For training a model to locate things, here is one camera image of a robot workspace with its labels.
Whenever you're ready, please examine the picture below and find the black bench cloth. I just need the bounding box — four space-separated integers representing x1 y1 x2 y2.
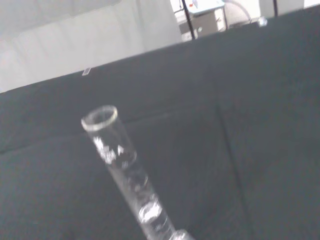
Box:
0 4 320 240

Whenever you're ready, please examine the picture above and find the black tripod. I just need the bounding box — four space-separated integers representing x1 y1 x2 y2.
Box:
181 0 200 41

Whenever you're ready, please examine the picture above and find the grey equipment cabinet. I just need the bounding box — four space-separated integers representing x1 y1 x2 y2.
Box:
174 0 226 42

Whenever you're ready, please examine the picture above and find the grey backdrop board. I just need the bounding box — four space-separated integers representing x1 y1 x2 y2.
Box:
0 0 183 93

